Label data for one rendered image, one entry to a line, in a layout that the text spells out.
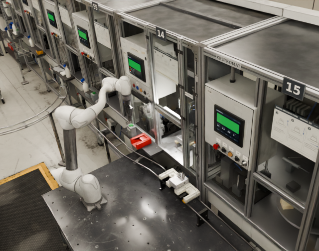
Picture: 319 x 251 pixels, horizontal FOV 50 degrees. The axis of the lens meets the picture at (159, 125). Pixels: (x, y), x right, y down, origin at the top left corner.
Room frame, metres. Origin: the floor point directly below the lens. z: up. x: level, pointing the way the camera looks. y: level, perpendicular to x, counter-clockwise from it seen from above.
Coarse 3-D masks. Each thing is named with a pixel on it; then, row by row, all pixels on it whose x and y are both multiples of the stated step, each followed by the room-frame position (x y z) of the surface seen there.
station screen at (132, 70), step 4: (128, 56) 2.76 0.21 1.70; (128, 60) 2.76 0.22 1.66; (132, 60) 2.70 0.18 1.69; (136, 60) 2.64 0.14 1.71; (140, 64) 2.59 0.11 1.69; (132, 68) 2.72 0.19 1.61; (140, 68) 2.60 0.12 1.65; (132, 72) 2.73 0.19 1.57; (136, 72) 2.67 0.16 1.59; (140, 72) 2.61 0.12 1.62; (136, 76) 2.67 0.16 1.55; (140, 76) 2.61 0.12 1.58
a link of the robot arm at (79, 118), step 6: (72, 114) 2.24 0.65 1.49; (78, 114) 2.23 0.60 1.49; (84, 114) 2.23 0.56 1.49; (90, 114) 2.25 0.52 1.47; (72, 120) 2.19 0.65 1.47; (78, 120) 2.17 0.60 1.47; (84, 120) 2.19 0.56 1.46; (90, 120) 2.23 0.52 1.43; (78, 126) 2.16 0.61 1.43; (84, 126) 2.20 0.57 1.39
